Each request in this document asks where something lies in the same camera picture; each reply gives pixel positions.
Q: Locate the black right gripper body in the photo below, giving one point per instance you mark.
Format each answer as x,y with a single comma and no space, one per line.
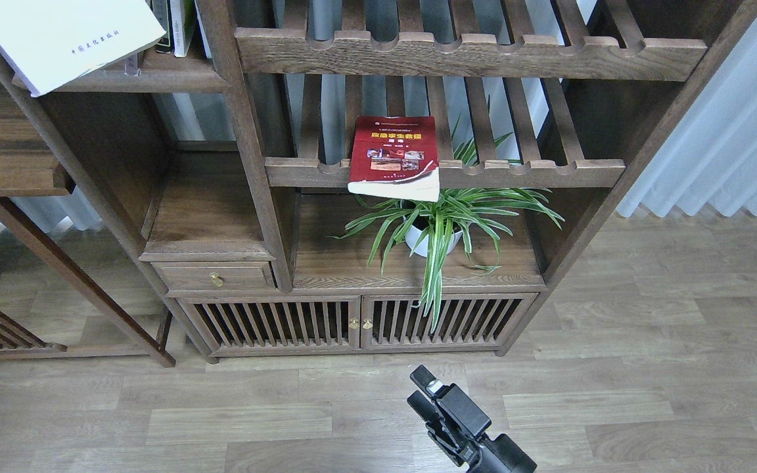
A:
458,427

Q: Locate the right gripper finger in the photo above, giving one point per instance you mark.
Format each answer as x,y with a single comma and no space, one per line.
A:
426,381
425,409

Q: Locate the red paperback book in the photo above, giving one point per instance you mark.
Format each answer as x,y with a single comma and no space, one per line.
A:
395,157

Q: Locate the white book top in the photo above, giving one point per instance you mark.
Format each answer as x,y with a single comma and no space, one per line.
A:
50,43

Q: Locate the white plant pot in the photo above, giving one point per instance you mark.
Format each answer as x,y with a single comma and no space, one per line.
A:
417,240

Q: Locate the spider plant leaves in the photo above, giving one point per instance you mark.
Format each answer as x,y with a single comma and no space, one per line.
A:
466,208

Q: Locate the brass drawer knob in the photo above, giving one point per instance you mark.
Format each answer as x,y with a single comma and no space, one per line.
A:
216,279

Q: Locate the dark wooden bookshelf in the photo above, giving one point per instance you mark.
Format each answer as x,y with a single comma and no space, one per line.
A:
238,165

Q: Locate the white curtain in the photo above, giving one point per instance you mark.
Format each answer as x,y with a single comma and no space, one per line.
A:
710,161

